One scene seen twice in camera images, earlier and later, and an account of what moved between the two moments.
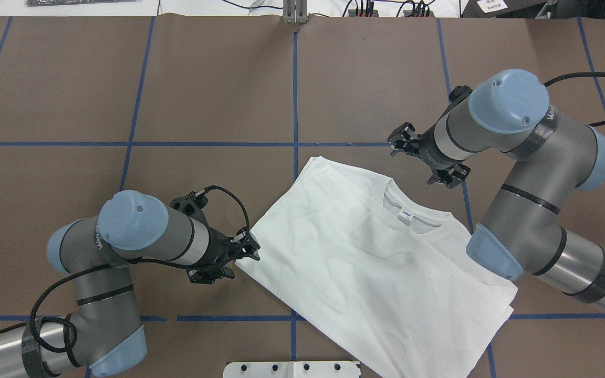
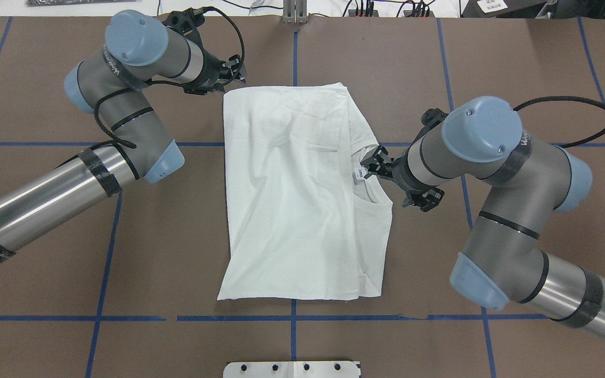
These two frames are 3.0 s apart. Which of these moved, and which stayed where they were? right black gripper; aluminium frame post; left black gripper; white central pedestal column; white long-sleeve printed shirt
Moved: white long-sleeve printed shirt; left black gripper; right black gripper
Stayed: aluminium frame post; white central pedestal column
